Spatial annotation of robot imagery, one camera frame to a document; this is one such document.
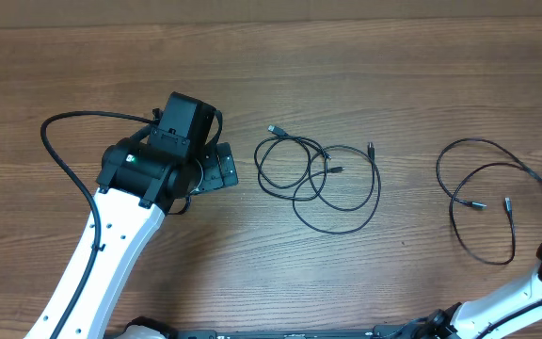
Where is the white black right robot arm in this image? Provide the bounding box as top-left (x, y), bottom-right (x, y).
top-left (413, 243), bottom-right (542, 339)

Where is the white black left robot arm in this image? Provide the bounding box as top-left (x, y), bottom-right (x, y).
top-left (27, 92), bottom-right (238, 338)

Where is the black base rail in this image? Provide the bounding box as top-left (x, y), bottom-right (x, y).
top-left (105, 315), bottom-right (441, 339)

